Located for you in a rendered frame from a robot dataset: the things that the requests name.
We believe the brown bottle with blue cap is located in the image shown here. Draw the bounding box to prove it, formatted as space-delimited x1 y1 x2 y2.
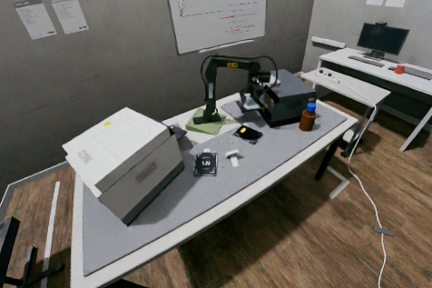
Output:
299 103 317 132

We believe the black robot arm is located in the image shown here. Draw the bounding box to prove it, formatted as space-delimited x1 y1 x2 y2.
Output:
192 56 271 124

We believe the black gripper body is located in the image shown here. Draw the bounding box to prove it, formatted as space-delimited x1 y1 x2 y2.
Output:
239 88 254 96

